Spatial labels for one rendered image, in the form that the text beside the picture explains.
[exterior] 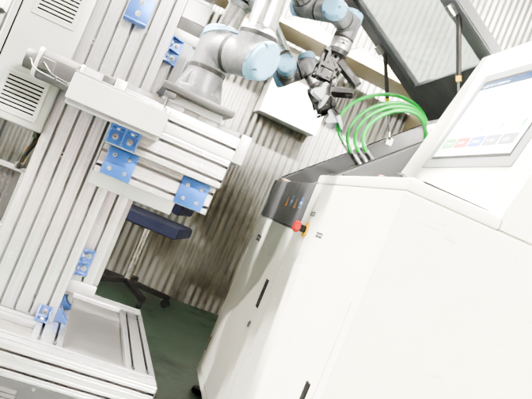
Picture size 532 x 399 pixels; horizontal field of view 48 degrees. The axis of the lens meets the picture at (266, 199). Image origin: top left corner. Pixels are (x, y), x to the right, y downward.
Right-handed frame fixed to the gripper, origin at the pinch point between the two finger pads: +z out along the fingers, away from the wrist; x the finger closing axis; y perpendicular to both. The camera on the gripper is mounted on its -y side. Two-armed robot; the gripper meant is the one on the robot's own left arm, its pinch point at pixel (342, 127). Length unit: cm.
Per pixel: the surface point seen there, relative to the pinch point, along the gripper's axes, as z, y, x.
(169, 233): -23, 96, -117
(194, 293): -3, 105, -202
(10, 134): -119, 172, -113
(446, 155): 40, -14, 52
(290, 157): -70, 8, -189
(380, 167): 30.4, -0.5, 30.7
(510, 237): 73, -7, 88
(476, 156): 48, -16, 68
